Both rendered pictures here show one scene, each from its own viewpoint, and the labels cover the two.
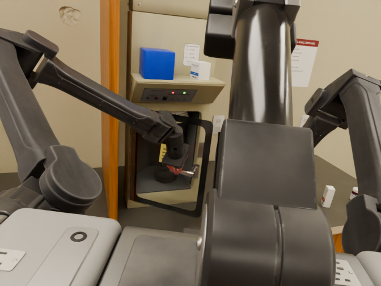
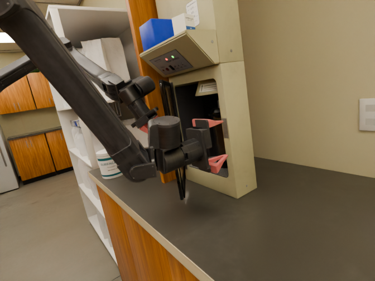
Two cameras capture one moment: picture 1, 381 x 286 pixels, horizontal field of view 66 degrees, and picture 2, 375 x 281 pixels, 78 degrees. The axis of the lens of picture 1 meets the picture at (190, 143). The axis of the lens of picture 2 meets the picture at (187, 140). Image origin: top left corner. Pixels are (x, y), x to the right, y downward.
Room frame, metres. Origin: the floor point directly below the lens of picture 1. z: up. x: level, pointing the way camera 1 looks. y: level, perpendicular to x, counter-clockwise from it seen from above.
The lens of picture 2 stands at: (0.86, -0.77, 1.35)
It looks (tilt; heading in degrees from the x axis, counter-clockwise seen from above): 13 degrees down; 78
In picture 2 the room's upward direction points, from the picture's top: 10 degrees counter-clockwise
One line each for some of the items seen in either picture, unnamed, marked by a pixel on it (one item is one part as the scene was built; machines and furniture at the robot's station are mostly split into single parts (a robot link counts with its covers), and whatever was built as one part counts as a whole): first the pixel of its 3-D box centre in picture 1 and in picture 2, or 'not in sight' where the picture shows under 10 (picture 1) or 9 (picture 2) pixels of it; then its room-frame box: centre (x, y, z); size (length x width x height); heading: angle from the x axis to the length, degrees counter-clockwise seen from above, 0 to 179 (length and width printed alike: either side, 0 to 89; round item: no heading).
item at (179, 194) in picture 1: (168, 164); (174, 134); (1.00, 0.08, 1.19); 0.30 x 0.01 x 0.40; 75
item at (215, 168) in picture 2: not in sight; (213, 155); (1.05, -0.20, 1.17); 0.09 x 0.07 x 0.07; 21
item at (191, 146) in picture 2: not in sight; (190, 151); (0.98, -0.23, 1.20); 0.07 x 0.07 x 0.10; 21
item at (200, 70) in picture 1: (200, 70); (183, 27); (1.08, -0.01, 1.54); 0.05 x 0.05 x 0.06; 38
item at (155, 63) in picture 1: (156, 63); (158, 35); (1.02, 0.14, 1.56); 0.10 x 0.10 x 0.09; 21
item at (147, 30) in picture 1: (163, 113); (217, 89); (1.22, 0.13, 1.33); 0.32 x 0.25 x 0.77; 111
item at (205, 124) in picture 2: not in sight; (209, 130); (1.04, -0.20, 1.24); 0.09 x 0.07 x 0.07; 21
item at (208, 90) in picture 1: (177, 91); (174, 58); (1.05, 0.07, 1.46); 0.32 x 0.11 x 0.10; 111
